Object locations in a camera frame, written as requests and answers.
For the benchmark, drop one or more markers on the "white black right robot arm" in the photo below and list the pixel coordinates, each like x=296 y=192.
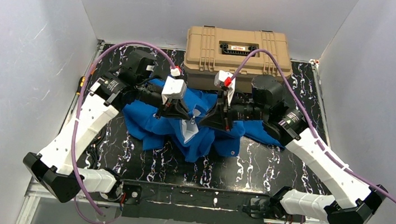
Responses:
x=350 y=201

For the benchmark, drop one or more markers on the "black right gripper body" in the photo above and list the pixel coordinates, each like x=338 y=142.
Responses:
x=226 y=112

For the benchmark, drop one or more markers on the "blue zip jacket white lining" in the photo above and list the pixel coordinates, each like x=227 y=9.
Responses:
x=193 y=140

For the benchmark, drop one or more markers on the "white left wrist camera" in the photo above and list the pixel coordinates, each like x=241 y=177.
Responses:
x=173 y=89

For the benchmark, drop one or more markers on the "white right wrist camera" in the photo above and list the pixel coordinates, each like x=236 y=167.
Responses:
x=226 y=82

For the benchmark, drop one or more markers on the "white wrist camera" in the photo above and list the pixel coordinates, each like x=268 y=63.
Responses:
x=173 y=89
x=226 y=82

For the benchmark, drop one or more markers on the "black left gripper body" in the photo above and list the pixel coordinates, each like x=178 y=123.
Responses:
x=167 y=106

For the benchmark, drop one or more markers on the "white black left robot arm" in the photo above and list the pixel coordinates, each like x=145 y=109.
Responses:
x=55 y=168

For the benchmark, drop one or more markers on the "tan plastic toolbox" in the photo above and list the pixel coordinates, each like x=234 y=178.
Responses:
x=211 y=49

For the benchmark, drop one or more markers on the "yellow black handled screwdriver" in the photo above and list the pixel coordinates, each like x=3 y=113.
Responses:
x=80 y=85

